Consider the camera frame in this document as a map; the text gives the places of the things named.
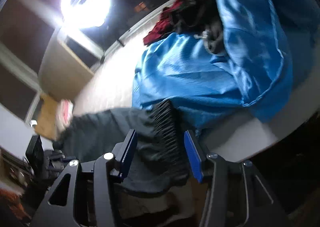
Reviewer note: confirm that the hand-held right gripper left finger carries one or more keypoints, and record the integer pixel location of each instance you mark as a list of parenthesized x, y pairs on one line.
[(128, 149)]

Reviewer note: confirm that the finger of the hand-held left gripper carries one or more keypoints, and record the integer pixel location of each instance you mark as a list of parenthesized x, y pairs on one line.
[(56, 164)]

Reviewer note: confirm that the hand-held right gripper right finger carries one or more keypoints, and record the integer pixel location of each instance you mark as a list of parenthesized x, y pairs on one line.
[(192, 157)]

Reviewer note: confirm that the dark green pants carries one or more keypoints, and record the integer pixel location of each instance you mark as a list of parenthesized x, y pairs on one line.
[(112, 127)]

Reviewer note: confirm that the beige ribbed sweater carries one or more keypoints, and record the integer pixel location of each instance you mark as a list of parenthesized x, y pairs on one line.
[(60, 129)]

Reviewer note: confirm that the pine wood board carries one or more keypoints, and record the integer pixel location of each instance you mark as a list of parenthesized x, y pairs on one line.
[(47, 117)]

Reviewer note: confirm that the pink garment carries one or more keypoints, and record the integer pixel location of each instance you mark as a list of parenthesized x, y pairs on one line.
[(66, 112)]

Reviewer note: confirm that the cardboard box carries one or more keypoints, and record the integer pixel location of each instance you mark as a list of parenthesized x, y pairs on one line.
[(60, 79)]

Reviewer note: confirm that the blue garment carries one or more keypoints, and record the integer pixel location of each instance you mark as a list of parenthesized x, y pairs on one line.
[(200, 74)]

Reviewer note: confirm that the white framed window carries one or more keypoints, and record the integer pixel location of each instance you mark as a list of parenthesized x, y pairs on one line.
[(15, 58)]

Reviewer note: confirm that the dark red garment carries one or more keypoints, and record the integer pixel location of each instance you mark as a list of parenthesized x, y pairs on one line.
[(162, 26)]

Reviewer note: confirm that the black garment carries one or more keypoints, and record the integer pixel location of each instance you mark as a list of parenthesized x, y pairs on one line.
[(197, 9)]

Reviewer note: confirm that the white window frame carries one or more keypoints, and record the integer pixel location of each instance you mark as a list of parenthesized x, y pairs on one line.
[(82, 44)]

